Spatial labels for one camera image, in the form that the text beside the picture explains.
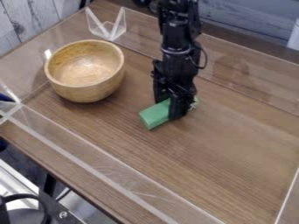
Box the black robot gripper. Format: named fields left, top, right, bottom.
left=152, top=46, right=208, bottom=120

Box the green rectangular block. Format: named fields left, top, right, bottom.
left=138, top=99, right=170, bottom=130

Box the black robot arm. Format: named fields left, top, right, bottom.
left=152, top=0, right=206, bottom=121

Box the light wooden bowl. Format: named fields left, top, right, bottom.
left=43, top=39, right=125, bottom=103

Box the white object at right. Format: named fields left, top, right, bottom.
left=286, top=18, right=299, bottom=51

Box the black metal table leg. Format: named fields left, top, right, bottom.
left=42, top=174, right=57, bottom=197

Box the blue object at left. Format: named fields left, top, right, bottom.
left=0, top=93, right=14, bottom=102

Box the clear acrylic tray wall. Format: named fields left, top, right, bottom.
left=0, top=2, right=299, bottom=224

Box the black metal bracket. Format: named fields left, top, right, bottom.
left=38, top=192, right=86, bottom=224

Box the black cable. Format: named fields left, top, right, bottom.
left=0, top=192, right=51, bottom=224

